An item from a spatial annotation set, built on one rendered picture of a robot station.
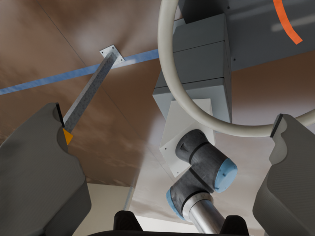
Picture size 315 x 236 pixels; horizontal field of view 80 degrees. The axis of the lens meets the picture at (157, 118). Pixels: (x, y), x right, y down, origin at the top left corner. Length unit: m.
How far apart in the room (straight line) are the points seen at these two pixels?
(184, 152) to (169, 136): 0.11
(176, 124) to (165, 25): 0.65
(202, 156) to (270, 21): 1.23
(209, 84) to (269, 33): 0.93
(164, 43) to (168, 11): 0.06
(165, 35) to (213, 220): 0.64
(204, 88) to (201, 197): 0.52
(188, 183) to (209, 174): 0.10
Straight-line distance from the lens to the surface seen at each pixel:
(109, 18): 1.96
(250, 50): 1.89
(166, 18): 0.39
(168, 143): 0.92
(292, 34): 1.88
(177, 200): 0.91
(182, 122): 0.97
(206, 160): 0.90
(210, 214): 0.81
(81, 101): 1.65
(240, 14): 1.74
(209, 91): 1.03
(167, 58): 0.40
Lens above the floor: 1.61
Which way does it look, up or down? 37 degrees down
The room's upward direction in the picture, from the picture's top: 164 degrees counter-clockwise
